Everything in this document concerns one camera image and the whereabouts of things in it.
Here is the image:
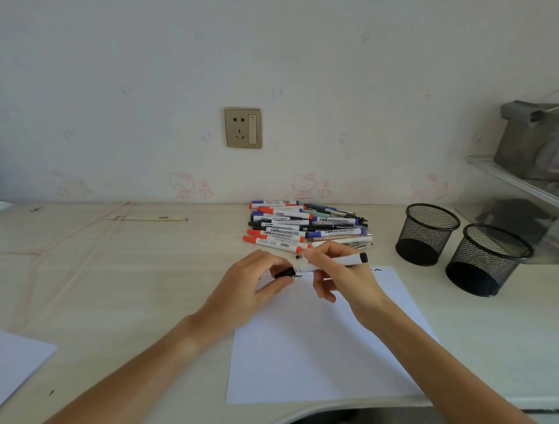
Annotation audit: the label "gold wall socket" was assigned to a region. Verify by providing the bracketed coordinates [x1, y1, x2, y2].
[224, 107, 263, 149]

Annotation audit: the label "pile of assorted pens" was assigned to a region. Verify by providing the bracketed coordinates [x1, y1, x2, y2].
[242, 200, 374, 255]

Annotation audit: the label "person's left hand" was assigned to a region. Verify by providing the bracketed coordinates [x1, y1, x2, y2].
[192, 249, 298, 341]

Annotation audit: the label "person's right hand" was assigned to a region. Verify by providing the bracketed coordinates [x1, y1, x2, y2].
[302, 240, 394, 331]

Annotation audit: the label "light wooden table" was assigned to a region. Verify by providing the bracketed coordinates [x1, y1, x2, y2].
[0, 200, 559, 424]

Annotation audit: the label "blank white paper sheet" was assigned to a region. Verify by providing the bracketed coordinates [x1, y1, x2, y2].
[0, 330, 59, 407]

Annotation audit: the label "white paper sheet with squiggles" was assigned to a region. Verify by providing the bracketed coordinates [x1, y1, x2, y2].
[225, 265, 440, 405]

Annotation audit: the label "paper-wrapped chopsticks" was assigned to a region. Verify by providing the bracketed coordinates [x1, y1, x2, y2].
[105, 214, 189, 222]

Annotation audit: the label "clear acrylic rack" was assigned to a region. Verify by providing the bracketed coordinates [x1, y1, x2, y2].
[454, 153, 559, 265]

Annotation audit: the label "person's right forearm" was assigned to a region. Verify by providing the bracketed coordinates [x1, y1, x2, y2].
[358, 305, 538, 424]

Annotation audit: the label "black mesh cup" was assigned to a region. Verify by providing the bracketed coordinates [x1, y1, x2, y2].
[395, 203, 461, 267]
[445, 223, 535, 298]

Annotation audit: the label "thin pink cord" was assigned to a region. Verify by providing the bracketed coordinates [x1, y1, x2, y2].
[0, 200, 134, 333]

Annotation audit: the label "person's left forearm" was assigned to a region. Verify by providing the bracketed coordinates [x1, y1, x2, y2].
[43, 314, 219, 424]

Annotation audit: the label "black cap whiteboard marker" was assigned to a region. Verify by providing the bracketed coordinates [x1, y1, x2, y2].
[274, 252, 369, 280]

